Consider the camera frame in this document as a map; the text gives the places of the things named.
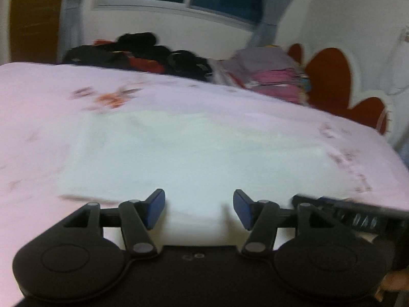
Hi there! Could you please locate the pink floral bedsheet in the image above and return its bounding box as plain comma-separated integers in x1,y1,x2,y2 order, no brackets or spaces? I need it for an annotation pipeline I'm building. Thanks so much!
0,62,409,307

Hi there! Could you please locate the person's right hand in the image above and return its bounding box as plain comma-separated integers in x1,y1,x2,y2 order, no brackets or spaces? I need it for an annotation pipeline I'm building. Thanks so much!
375,267,409,302

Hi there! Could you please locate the white knit garment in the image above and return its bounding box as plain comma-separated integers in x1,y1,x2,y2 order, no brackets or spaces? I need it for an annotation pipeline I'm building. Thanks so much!
57,110,339,247

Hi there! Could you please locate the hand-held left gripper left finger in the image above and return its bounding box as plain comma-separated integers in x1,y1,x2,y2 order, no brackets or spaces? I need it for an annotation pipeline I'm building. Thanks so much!
59,189,166,260

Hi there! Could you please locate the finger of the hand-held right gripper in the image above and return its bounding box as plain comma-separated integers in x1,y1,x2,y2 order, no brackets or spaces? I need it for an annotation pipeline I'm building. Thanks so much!
292,193,323,211

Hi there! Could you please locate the grey curtain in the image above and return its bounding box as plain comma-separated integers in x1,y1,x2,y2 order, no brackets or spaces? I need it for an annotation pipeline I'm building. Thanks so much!
59,0,88,61
247,0,310,50

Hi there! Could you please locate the red and white headboard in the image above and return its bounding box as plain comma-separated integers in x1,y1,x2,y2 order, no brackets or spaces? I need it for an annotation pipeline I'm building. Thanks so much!
287,42,396,139

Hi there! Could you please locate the stack of folded clothes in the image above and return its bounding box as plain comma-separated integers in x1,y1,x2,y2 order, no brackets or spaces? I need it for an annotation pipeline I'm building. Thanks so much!
213,45,313,105

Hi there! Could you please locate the brown wooden door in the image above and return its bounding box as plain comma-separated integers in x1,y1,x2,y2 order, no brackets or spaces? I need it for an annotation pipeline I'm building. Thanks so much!
8,0,64,64

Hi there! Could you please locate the red garment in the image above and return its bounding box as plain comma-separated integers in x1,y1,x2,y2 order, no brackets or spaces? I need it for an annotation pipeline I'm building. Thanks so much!
93,38,167,75

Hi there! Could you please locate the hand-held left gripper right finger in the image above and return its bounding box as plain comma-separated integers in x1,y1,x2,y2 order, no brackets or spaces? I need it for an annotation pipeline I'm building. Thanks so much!
233,189,334,258

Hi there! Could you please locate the pile of black clothes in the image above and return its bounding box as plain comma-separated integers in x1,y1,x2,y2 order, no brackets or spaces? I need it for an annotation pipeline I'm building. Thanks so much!
62,32,214,82

